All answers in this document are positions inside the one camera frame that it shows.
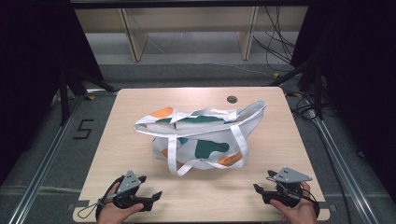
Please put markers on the aluminium floor rail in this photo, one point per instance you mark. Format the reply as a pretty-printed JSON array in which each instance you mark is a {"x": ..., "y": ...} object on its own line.
[
  {"x": 342, "y": 168},
  {"x": 46, "y": 158}
]

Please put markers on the black curtain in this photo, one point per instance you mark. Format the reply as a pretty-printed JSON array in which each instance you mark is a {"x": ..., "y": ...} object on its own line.
[
  {"x": 37, "y": 62},
  {"x": 358, "y": 77}
]

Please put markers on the black tripod stand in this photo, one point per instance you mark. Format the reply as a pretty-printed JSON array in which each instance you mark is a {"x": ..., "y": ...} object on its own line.
[
  {"x": 65, "y": 93},
  {"x": 316, "y": 90}
]

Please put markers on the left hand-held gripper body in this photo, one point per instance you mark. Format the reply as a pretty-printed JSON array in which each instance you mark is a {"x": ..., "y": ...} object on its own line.
[{"x": 128, "y": 184}]

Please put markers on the yellow tape piece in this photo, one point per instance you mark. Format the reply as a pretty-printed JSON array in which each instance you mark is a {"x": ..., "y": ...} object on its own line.
[
  {"x": 295, "y": 94},
  {"x": 90, "y": 97},
  {"x": 276, "y": 75}
]

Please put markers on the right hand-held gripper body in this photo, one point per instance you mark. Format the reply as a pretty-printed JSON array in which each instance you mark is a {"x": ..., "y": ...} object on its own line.
[{"x": 288, "y": 186}]

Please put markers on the round table grommet hole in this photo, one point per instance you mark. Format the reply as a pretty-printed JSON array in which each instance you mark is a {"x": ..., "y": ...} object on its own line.
[{"x": 232, "y": 99}]

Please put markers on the white tote bag green orange patches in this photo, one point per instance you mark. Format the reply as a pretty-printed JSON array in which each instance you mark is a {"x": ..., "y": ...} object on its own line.
[{"x": 205, "y": 127}]

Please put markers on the person's left hand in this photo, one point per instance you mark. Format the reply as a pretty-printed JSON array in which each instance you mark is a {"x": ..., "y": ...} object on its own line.
[{"x": 116, "y": 213}]

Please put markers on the person's right hand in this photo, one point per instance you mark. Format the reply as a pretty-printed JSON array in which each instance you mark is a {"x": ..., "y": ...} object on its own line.
[{"x": 295, "y": 213}]

